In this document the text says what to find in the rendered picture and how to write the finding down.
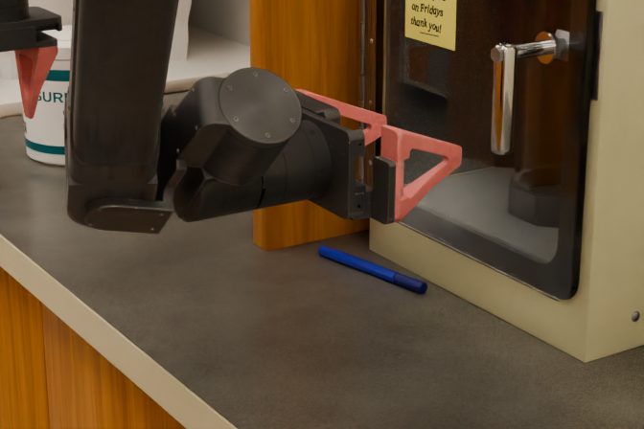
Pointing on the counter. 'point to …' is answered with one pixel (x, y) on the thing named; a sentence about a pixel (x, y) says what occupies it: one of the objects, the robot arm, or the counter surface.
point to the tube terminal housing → (591, 254)
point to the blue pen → (373, 269)
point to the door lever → (504, 88)
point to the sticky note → (430, 1)
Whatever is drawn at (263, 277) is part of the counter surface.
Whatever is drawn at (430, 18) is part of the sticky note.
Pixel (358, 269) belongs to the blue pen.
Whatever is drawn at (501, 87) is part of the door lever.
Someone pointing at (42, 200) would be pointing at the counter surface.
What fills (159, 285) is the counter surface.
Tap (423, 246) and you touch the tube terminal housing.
